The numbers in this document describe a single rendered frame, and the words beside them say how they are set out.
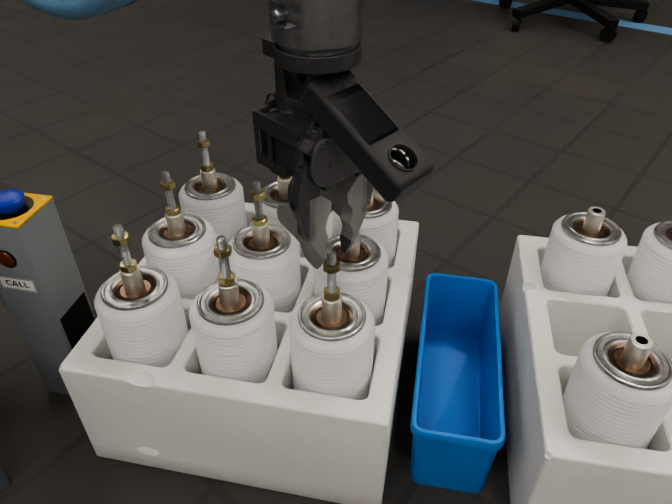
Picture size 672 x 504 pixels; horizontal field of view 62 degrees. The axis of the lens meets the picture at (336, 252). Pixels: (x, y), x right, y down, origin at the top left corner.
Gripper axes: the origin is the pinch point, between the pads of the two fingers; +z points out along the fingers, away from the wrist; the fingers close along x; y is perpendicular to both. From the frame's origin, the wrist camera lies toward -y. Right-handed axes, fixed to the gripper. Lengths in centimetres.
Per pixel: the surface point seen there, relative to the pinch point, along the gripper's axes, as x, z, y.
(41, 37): -43, 34, 217
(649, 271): -39.1, 13.3, -19.3
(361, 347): 0.1, 10.6, -4.0
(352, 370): 1.2, 13.5, -3.9
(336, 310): 0.3, 7.5, -0.4
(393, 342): -7.3, 16.4, -2.5
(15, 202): 19.4, 1.5, 34.7
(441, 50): -147, 34, 96
